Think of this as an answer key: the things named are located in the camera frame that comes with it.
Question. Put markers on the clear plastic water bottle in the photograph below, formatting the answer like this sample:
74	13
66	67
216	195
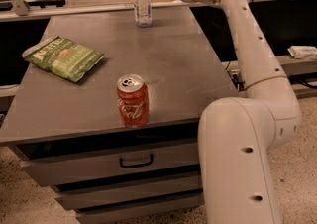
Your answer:
143	13

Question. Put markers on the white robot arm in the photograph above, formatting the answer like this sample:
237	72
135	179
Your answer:
235	133

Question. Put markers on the red coke can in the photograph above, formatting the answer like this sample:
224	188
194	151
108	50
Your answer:
133	100

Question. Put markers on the green chip bag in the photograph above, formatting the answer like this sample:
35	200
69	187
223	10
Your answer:
63	57

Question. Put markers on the white packet on shelf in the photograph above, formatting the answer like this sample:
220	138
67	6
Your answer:
303	52

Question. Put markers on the grey drawer cabinet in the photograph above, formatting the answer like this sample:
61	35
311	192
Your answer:
70	136

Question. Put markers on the black drawer handle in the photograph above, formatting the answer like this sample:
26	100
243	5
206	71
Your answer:
136	163

